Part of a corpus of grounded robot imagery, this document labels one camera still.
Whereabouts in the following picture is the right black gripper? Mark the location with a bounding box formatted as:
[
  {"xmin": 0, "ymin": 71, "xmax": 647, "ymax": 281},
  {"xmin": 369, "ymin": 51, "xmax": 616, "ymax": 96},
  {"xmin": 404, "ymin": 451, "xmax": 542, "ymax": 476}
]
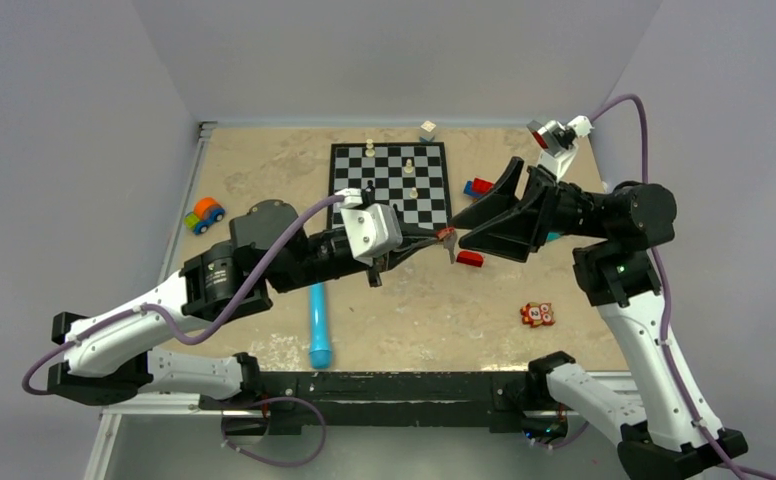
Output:
[{"xmin": 450, "ymin": 156, "xmax": 614, "ymax": 261}]

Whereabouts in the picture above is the red key tag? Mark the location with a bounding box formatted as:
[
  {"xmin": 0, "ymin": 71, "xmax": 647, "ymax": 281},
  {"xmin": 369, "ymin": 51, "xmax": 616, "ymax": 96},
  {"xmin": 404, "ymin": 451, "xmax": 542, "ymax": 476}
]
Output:
[{"xmin": 436, "ymin": 227, "xmax": 455, "ymax": 241}]

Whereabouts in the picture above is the silver key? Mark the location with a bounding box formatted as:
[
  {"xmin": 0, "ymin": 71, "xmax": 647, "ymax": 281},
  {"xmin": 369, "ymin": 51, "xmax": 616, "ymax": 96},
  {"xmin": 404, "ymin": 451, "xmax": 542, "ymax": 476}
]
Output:
[{"xmin": 443, "ymin": 237, "xmax": 457, "ymax": 264}]

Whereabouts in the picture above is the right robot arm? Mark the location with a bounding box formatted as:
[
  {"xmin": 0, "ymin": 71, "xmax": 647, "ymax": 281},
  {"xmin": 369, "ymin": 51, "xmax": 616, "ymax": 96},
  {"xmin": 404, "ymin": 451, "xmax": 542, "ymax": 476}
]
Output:
[{"xmin": 451, "ymin": 157, "xmax": 749, "ymax": 479}]

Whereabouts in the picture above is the colourful brick toy vehicle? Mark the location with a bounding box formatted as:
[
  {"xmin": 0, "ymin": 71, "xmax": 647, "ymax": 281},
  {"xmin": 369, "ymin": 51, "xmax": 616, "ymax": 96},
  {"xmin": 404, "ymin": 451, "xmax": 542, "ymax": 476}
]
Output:
[{"xmin": 463, "ymin": 177, "xmax": 494, "ymax": 201}]

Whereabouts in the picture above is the red toy brick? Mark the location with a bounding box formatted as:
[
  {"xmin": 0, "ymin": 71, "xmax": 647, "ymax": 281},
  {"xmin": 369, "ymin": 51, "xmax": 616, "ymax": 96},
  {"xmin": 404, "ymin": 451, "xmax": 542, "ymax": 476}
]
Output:
[{"xmin": 456, "ymin": 250, "xmax": 485, "ymax": 268}]

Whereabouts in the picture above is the black white chessboard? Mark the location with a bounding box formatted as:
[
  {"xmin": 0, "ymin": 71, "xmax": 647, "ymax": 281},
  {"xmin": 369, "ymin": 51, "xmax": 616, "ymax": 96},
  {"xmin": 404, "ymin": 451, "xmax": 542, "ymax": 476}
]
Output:
[{"xmin": 328, "ymin": 142, "xmax": 452, "ymax": 231}]

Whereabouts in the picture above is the red owl toy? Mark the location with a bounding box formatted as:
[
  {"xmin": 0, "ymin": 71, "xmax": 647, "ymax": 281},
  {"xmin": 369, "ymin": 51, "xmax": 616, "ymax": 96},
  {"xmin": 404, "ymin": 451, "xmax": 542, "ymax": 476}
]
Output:
[{"xmin": 520, "ymin": 302, "xmax": 556, "ymax": 328}]

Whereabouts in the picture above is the white grey cube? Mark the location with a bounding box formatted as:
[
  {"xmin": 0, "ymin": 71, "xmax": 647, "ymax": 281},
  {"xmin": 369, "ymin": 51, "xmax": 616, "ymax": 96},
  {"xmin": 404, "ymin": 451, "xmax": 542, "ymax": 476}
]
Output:
[{"xmin": 418, "ymin": 120, "xmax": 437, "ymax": 143}]

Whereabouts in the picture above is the blue plastic flashlight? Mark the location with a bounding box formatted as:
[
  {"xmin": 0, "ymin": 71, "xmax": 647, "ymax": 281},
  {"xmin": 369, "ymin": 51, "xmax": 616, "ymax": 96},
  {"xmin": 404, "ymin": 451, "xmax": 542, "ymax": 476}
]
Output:
[{"xmin": 309, "ymin": 283, "xmax": 333, "ymax": 370}]

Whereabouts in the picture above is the black base bar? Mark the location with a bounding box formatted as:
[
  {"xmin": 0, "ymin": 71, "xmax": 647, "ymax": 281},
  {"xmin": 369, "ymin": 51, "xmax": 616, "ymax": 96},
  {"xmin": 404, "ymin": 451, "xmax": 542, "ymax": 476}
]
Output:
[{"xmin": 199, "ymin": 370, "xmax": 595, "ymax": 437}]

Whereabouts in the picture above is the toy car orange blue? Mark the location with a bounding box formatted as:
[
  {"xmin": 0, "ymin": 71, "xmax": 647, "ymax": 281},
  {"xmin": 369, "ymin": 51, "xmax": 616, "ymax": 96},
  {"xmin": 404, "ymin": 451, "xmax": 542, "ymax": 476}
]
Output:
[{"xmin": 183, "ymin": 197, "xmax": 226, "ymax": 235}]

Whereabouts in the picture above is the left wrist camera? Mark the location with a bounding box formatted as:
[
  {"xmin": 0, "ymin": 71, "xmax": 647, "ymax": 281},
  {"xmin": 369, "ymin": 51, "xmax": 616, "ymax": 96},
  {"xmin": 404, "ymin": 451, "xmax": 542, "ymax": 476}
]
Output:
[{"xmin": 336, "ymin": 188, "xmax": 403, "ymax": 266}]

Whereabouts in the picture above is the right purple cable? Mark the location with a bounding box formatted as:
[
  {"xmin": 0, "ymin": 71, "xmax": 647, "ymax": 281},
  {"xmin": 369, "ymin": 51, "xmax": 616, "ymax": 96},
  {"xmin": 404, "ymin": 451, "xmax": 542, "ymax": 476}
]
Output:
[{"xmin": 527, "ymin": 93, "xmax": 776, "ymax": 480}]

